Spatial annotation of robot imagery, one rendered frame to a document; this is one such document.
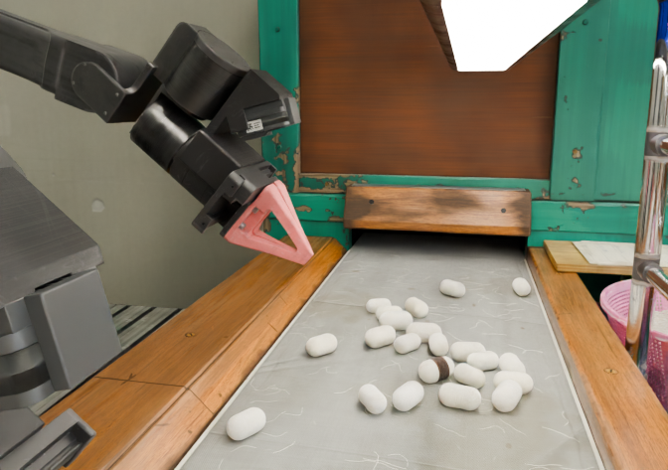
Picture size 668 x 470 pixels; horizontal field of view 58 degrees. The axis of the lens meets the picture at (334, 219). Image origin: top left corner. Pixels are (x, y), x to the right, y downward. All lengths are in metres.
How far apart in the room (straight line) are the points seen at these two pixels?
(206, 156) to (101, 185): 1.57
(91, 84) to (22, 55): 0.09
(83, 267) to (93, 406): 0.36
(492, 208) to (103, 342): 0.86
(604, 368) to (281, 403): 0.29
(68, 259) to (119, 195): 1.92
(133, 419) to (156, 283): 1.61
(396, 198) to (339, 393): 0.49
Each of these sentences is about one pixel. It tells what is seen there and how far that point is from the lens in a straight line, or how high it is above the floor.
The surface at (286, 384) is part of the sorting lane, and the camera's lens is 0.58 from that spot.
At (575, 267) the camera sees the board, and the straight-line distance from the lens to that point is 0.90.
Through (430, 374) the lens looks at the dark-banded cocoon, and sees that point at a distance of 0.58.
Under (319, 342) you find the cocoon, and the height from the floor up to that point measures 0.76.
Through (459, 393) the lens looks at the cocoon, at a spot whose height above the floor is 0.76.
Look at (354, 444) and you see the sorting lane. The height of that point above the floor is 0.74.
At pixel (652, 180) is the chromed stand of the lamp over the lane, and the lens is 0.63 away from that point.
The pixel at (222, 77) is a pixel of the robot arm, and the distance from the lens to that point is 0.56.
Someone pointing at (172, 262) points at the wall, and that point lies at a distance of 2.05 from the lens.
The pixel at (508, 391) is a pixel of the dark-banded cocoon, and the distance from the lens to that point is 0.55.
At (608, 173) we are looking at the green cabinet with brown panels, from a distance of 1.06.
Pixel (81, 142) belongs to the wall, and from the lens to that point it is 2.13.
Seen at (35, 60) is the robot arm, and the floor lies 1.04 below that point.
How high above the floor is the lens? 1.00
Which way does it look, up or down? 11 degrees down
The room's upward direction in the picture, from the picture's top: straight up
